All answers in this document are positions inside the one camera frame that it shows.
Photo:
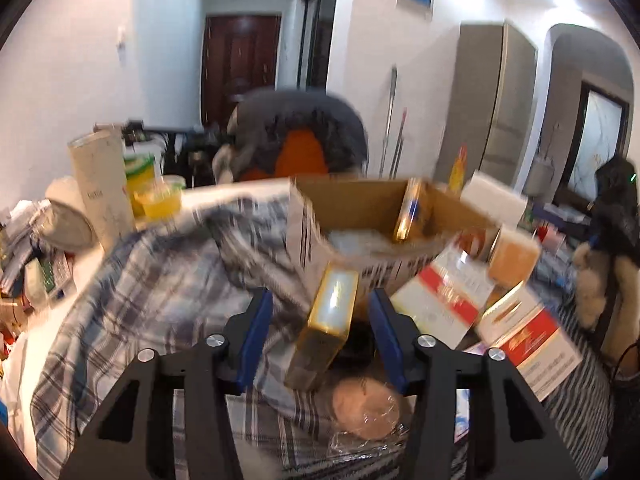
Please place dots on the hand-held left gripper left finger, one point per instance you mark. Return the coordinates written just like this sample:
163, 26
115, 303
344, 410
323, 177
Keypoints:
255, 340

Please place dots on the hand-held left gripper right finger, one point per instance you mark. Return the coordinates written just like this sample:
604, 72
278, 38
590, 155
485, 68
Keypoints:
390, 345

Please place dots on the gold box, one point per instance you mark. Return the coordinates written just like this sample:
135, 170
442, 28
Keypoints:
325, 330
411, 210

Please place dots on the red and white box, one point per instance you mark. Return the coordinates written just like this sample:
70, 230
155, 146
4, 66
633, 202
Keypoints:
535, 345
445, 295

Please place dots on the cardboard box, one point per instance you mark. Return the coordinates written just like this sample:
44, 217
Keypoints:
360, 200

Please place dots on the person's right forearm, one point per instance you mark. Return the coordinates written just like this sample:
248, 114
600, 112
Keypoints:
616, 310

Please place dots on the person's right hand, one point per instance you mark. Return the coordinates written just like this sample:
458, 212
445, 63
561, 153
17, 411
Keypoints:
590, 280

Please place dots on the wrapped round cake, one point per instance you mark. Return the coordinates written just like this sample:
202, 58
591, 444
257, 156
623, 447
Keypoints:
365, 402

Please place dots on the frosted glass door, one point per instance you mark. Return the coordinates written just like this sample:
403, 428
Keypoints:
600, 130

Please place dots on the grey hanging pouch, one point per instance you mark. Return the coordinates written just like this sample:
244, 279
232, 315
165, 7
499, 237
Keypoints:
542, 172

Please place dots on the orange packet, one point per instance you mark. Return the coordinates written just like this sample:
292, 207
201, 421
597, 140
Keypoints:
512, 257

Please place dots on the plaid shirt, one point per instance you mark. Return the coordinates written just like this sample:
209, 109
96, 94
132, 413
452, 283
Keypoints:
150, 285

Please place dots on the white carton box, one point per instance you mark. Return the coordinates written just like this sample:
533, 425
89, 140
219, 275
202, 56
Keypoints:
492, 195

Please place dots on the grey refrigerator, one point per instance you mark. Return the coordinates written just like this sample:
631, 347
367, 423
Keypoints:
490, 110

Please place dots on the yellow and red packet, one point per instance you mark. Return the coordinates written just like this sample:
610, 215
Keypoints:
457, 167

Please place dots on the yellow plastic cup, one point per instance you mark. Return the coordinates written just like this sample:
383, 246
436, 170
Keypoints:
160, 197

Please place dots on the striped cloth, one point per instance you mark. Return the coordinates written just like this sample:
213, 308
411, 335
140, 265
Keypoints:
575, 410

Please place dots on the green and yellow container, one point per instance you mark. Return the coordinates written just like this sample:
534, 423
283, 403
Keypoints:
140, 167

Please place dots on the tall white cup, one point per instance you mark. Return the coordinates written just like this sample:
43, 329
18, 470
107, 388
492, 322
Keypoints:
100, 190

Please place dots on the white round container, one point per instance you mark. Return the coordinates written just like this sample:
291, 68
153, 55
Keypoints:
70, 215

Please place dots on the chair with grey clothes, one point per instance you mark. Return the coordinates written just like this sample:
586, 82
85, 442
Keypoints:
310, 115

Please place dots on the pile of packets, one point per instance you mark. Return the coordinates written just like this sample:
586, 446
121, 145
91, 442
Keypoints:
30, 255

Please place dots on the brown wooden door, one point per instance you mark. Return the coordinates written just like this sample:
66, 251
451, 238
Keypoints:
240, 60

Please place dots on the dark framed sliding door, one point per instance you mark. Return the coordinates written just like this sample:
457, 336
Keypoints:
317, 35

